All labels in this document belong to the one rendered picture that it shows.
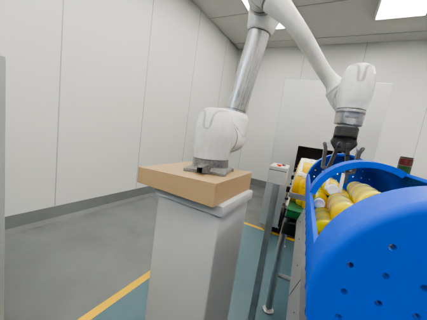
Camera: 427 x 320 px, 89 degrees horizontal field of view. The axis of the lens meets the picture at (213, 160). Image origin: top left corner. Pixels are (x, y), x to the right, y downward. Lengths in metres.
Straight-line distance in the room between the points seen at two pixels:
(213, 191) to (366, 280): 0.52
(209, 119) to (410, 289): 0.74
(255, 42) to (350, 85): 0.47
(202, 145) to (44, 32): 2.30
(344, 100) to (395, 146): 4.65
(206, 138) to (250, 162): 4.89
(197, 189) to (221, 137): 0.24
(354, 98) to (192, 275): 0.86
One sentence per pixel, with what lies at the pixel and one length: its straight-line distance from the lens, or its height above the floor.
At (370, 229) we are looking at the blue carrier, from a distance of 0.28.
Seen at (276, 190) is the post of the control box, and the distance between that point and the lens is 1.39.
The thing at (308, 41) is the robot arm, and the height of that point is 1.63.
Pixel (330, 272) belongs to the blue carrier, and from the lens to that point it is 0.30.
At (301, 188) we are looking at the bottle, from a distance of 1.33.
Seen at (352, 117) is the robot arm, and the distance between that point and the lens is 0.87.
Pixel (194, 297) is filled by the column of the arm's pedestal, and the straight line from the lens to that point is 1.00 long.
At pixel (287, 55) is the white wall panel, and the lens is 5.88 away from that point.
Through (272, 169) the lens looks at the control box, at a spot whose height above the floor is 1.08.
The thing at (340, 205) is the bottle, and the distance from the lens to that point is 0.63.
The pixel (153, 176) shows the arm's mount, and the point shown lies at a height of 1.04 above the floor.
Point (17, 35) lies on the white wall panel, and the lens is 2.80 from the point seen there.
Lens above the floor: 1.26
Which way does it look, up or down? 8 degrees down
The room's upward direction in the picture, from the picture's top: 8 degrees clockwise
